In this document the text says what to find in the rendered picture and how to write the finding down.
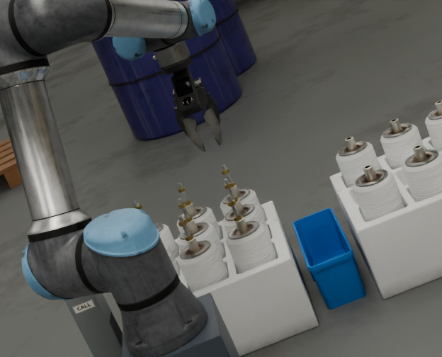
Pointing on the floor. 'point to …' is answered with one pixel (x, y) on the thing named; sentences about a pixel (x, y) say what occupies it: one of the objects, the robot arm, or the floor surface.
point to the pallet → (1, 163)
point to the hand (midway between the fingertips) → (210, 143)
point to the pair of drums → (212, 63)
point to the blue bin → (329, 258)
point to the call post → (97, 325)
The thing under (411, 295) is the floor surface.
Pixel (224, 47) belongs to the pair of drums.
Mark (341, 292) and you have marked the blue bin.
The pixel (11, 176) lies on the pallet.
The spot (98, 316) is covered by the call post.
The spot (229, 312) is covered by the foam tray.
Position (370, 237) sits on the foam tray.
